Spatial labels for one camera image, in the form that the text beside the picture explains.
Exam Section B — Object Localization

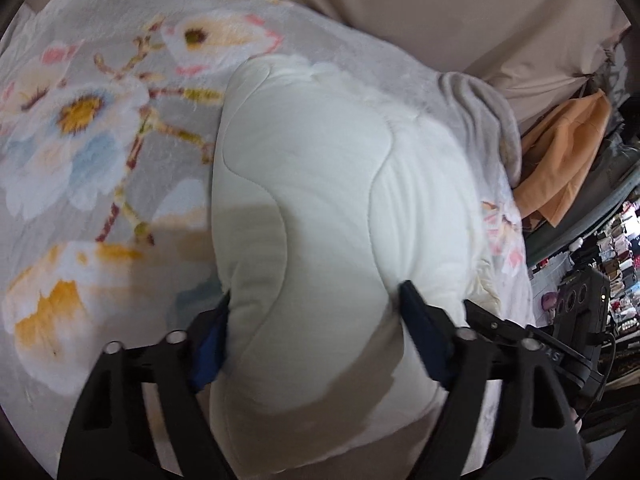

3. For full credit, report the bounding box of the grey cloth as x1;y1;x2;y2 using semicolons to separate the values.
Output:
437;71;523;183

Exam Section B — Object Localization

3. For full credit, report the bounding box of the white quilted pillow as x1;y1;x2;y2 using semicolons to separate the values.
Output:
207;52;501;480

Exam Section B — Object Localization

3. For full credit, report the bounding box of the black cable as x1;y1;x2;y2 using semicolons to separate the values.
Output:
575;335;618;423

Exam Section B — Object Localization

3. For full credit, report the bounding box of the grey floral blanket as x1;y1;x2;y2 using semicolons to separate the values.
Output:
0;0;536;411

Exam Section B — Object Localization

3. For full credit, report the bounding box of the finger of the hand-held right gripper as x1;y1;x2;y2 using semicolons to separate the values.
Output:
464;299;553;361

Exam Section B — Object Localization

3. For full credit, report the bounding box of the shelf of assorted goods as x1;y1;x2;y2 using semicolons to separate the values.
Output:
585;200;640;341

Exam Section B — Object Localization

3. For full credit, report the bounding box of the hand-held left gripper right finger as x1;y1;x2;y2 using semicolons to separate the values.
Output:
397;280;586;480

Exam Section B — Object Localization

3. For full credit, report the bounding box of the beige bed sheet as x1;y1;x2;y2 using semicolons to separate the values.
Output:
75;0;632;131

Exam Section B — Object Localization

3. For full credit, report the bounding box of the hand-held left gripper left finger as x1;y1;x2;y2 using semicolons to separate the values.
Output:
56;305;236;480

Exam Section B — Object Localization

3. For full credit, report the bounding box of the orange cloth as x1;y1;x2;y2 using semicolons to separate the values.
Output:
512;89;613;228

